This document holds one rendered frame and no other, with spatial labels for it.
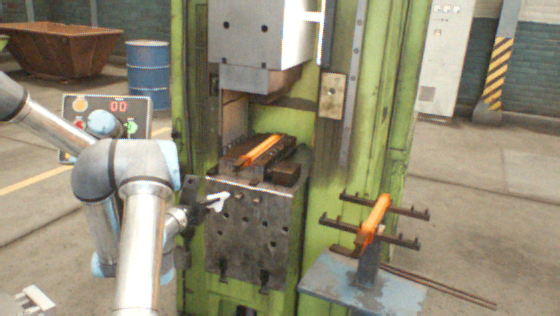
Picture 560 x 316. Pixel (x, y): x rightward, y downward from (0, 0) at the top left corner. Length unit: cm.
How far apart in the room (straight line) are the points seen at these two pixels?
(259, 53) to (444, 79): 535
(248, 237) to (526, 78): 615
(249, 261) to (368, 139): 70
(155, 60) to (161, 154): 529
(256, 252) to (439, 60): 534
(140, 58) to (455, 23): 427
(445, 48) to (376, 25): 513
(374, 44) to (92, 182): 109
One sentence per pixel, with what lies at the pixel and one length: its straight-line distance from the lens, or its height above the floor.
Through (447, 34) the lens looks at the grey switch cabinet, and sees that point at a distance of 678.
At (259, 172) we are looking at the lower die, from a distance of 177.
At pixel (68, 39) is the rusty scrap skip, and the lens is 777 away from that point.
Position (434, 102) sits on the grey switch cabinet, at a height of 28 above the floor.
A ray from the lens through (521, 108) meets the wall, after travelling 756.
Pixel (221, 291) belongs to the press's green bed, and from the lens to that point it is 206.
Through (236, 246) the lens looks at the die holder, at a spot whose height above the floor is 63.
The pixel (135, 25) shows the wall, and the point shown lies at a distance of 979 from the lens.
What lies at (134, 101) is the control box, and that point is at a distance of 190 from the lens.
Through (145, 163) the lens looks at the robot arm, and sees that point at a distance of 99.
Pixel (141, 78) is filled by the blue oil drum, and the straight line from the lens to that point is 631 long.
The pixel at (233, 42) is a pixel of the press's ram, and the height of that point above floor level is 145.
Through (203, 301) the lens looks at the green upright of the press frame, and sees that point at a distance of 243.
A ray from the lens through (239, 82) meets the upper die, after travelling 171.
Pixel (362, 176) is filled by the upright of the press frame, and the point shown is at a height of 96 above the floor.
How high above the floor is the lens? 163
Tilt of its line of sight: 21 degrees down
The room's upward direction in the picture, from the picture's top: 4 degrees clockwise
